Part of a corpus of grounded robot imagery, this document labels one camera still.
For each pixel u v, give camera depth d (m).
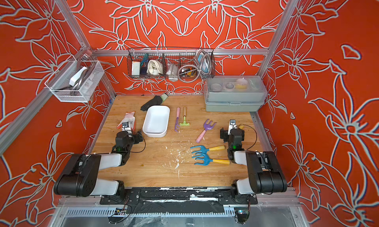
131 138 0.79
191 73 0.88
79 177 0.43
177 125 0.99
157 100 1.14
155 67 0.89
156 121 1.04
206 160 0.83
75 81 0.70
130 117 1.04
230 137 0.74
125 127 0.79
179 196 0.74
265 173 0.44
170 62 0.99
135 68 0.90
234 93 1.01
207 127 0.99
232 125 0.78
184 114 1.06
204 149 0.89
